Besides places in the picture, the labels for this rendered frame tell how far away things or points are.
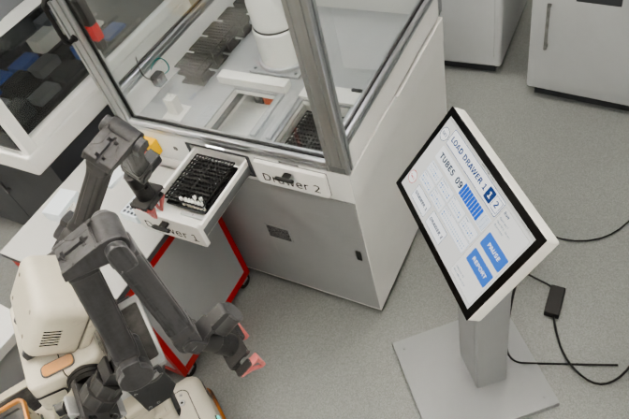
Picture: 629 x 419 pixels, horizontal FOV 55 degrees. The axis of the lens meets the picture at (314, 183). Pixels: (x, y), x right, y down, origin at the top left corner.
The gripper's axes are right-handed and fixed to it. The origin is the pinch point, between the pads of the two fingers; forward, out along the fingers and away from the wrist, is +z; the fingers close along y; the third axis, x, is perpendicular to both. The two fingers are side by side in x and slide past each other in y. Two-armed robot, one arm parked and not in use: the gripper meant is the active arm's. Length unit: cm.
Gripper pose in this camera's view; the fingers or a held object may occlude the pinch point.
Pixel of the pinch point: (157, 212)
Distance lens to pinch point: 202.8
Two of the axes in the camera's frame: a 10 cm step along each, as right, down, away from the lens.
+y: 4.2, -7.4, 5.3
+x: -8.8, -2.0, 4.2
